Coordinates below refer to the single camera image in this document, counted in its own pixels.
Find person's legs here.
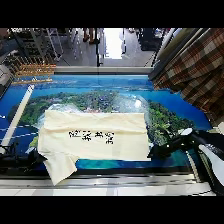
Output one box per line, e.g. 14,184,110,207
82,27,101,45

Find silver frame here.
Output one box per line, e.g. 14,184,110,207
0,172,215,197

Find checked shirt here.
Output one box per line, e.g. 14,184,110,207
151,27,224,125

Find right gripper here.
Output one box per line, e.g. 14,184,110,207
148,139,176,160

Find cream T-shirt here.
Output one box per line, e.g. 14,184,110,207
37,109,152,187

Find brown clothes hanger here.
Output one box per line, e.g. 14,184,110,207
13,63,57,76
12,76,54,85

